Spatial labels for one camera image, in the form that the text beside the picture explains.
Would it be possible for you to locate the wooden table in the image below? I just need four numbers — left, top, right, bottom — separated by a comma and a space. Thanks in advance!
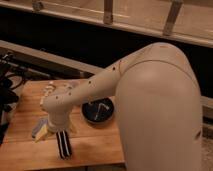
0, 81, 124, 171

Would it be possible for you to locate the black white striped eraser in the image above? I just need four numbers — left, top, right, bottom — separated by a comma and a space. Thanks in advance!
56, 131, 72, 159

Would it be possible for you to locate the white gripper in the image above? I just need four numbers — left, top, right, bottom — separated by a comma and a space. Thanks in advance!
35, 112, 77, 142

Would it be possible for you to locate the black equipment with cables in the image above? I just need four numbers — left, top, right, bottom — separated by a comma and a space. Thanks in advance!
0, 52, 26, 146

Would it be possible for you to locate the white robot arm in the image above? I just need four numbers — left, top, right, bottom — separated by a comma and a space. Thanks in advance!
42, 42, 202, 171

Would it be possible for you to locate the blue sponge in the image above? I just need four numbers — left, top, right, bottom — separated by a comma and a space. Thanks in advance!
31, 118, 47, 138

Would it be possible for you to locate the black ceramic bowl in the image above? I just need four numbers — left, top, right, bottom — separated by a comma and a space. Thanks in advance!
81, 98, 114, 124

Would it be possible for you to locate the metal rail frame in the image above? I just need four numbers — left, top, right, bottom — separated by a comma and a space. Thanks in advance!
0, 0, 213, 48

